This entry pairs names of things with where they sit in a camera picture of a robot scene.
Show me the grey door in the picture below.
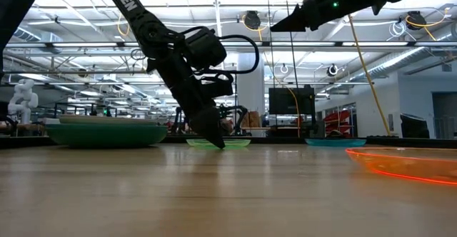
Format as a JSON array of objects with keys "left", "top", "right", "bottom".
[{"left": 431, "top": 91, "right": 457, "bottom": 140}]

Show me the black left camera cable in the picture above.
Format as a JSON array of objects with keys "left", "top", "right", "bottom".
[{"left": 180, "top": 25, "right": 261, "bottom": 76}]

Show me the silver ventilation duct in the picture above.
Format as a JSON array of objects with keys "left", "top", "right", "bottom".
[{"left": 351, "top": 33, "right": 457, "bottom": 83}]

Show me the black aluminium table frame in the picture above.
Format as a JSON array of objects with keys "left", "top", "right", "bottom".
[{"left": 0, "top": 133, "right": 457, "bottom": 150}]

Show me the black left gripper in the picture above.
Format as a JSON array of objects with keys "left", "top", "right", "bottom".
[{"left": 146, "top": 51, "right": 227, "bottom": 150}]

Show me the yellow hanging cable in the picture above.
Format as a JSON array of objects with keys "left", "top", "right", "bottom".
[{"left": 346, "top": 14, "right": 393, "bottom": 137}]

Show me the translucent orange plate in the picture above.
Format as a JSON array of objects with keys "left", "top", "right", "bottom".
[{"left": 344, "top": 146, "right": 457, "bottom": 187}]

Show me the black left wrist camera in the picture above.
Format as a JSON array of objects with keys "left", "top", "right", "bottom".
[{"left": 200, "top": 71, "right": 236, "bottom": 99}]

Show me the white robot figure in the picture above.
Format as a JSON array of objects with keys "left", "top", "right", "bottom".
[{"left": 7, "top": 79, "right": 39, "bottom": 125}]

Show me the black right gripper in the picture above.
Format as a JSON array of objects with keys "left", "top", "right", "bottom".
[{"left": 270, "top": 0, "right": 383, "bottom": 33}]

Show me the red rack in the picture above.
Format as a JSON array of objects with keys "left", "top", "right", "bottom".
[{"left": 323, "top": 110, "right": 353, "bottom": 135}]

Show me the large teal plastic plate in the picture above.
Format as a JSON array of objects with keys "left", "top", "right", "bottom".
[{"left": 46, "top": 123, "right": 169, "bottom": 144}]

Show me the translucent yellow-green plate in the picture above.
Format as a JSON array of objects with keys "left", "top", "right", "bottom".
[{"left": 185, "top": 138, "right": 252, "bottom": 150}]

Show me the white column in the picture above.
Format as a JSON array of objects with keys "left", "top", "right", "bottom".
[{"left": 237, "top": 53, "right": 266, "bottom": 138}]

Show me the mint green plastic plate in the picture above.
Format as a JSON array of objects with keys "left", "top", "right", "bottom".
[{"left": 59, "top": 114, "right": 159, "bottom": 126}]

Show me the black monitor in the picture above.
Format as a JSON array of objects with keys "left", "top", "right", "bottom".
[{"left": 268, "top": 86, "right": 316, "bottom": 116}]

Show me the translucent blue plate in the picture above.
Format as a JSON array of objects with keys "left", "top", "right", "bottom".
[{"left": 304, "top": 138, "right": 368, "bottom": 148}]

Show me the brown cardboard box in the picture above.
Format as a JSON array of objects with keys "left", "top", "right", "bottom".
[{"left": 242, "top": 111, "right": 262, "bottom": 129}]

